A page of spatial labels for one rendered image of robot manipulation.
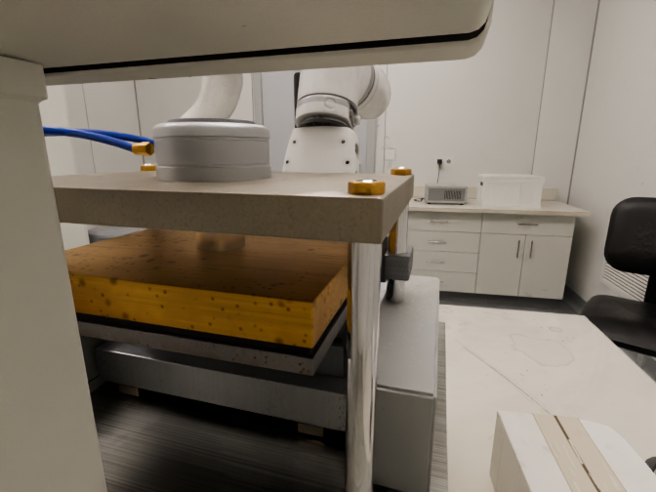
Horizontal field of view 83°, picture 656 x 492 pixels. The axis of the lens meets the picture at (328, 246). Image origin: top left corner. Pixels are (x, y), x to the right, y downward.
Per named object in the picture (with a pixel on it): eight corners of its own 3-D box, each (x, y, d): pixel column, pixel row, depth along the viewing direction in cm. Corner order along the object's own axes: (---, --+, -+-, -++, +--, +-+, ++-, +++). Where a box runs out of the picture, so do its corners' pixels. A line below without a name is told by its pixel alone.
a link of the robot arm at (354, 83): (328, 128, 58) (284, 103, 51) (337, 48, 59) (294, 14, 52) (373, 116, 52) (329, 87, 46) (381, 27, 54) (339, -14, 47)
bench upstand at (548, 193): (555, 200, 301) (557, 187, 299) (393, 196, 327) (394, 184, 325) (553, 200, 305) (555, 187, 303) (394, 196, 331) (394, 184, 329)
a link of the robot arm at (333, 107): (365, 121, 54) (363, 142, 54) (307, 123, 57) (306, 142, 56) (353, 92, 46) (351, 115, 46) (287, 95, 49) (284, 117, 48)
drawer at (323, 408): (350, 443, 26) (352, 342, 24) (100, 388, 32) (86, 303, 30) (397, 294, 53) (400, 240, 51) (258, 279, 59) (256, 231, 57)
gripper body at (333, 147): (366, 134, 53) (359, 211, 52) (300, 135, 56) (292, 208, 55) (356, 109, 46) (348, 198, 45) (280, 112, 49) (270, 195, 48)
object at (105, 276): (313, 377, 19) (310, 184, 16) (-3, 321, 25) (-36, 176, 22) (373, 273, 35) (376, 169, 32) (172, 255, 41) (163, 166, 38)
